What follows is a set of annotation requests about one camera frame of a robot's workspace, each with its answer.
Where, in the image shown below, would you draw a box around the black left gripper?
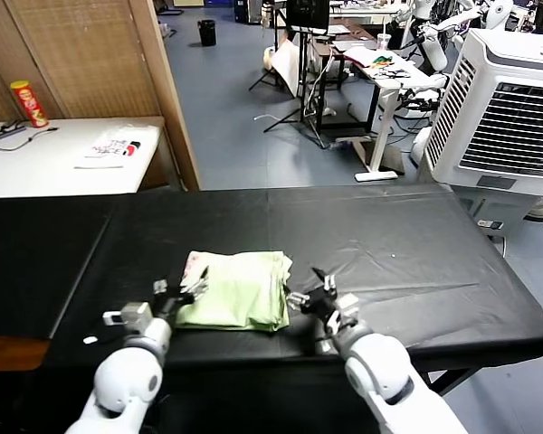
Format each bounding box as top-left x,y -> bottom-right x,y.
152,265 -> 210,320

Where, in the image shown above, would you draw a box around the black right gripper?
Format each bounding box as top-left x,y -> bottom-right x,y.
284,266 -> 343,327

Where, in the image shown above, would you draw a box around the light green t-shirt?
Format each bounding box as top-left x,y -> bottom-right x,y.
174,250 -> 295,334

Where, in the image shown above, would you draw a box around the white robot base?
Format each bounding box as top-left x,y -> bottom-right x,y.
410,124 -> 435,165

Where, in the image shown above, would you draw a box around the black table cover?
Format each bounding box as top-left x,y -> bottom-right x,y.
49,183 -> 543,379
0,193 -> 119,340

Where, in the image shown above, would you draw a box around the folded white printed t-shirt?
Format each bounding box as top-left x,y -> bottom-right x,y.
73,126 -> 159,171

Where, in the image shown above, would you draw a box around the white side table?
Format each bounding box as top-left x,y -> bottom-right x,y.
0,116 -> 167,200

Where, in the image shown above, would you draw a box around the black monitor stand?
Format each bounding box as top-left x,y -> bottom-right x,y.
263,25 -> 335,149

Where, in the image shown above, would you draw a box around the white leaning board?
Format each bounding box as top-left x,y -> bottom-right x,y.
271,37 -> 301,98

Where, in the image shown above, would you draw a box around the red chips can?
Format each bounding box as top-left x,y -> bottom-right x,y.
10,80 -> 50,129

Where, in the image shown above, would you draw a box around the white standing desk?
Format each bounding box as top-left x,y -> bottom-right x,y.
342,43 -> 450,183

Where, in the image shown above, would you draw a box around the white pink desk cloth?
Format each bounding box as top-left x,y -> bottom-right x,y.
342,45 -> 379,69

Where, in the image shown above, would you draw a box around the wooden partition screen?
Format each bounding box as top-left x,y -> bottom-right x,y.
0,0 -> 202,192

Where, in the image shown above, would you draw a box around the white air cooler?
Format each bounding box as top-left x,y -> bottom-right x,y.
423,27 -> 543,236

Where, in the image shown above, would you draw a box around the black trash bin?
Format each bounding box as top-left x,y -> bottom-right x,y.
197,19 -> 218,47

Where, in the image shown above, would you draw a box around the white humanoid robot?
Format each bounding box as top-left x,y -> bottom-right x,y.
449,0 -> 514,50
392,0 -> 451,75

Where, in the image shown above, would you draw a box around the black monitor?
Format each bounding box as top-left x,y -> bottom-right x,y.
285,0 -> 331,34

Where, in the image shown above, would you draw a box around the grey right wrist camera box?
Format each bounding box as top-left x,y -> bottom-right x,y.
326,292 -> 361,338

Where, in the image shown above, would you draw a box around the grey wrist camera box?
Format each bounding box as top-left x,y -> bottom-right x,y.
101,301 -> 153,335
326,292 -> 361,338

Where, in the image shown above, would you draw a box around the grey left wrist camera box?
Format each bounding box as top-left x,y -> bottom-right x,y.
101,301 -> 153,335

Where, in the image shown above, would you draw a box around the thin black cable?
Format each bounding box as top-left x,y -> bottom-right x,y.
0,127 -> 60,153

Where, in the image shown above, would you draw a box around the tangled black desk cables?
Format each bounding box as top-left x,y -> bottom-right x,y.
373,64 -> 413,81

